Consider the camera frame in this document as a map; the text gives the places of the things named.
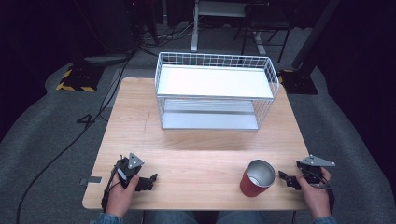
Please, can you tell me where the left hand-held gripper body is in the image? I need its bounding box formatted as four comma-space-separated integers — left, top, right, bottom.
114, 151, 146, 190

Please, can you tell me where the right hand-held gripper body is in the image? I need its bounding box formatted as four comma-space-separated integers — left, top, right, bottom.
295, 154, 336, 189

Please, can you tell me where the red cup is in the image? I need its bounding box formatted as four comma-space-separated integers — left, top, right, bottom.
239, 159, 277, 198

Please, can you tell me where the white wire shelf rack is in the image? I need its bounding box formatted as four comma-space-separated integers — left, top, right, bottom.
154, 51, 280, 132

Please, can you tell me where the person's right hand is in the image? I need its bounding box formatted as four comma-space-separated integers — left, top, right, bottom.
294, 167, 332, 221

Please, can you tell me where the person's left hand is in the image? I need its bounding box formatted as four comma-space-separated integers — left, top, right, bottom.
105, 173, 140, 219

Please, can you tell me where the grey tape strip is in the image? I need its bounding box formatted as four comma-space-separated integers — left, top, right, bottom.
79, 175, 103, 187

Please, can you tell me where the black tape floor mark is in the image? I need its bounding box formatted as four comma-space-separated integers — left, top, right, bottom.
76, 113, 96, 126

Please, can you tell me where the black yellow striped stand base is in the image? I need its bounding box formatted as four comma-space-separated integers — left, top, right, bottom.
55, 63, 106, 93
277, 68, 319, 95

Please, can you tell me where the dark slanted stand pole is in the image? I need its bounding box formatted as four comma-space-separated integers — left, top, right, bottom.
290, 0, 341, 70

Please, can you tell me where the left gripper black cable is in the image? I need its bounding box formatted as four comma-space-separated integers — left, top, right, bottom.
100, 155, 124, 213

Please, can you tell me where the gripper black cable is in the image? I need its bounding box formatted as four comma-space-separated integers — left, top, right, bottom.
100, 155, 124, 213
314, 174, 336, 216

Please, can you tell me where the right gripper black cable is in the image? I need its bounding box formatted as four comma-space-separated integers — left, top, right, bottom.
314, 174, 336, 216

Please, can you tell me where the long black floor cable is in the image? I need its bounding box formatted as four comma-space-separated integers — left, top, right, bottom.
15, 52, 134, 224

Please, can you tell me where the bundle of floor cables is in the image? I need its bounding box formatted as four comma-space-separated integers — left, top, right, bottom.
136, 17, 204, 50

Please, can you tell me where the white desk frame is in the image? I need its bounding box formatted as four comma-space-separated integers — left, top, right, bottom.
190, 0, 268, 57

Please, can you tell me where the black metal chair frame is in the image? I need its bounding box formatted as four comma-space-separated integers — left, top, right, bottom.
233, 2, 294, 64

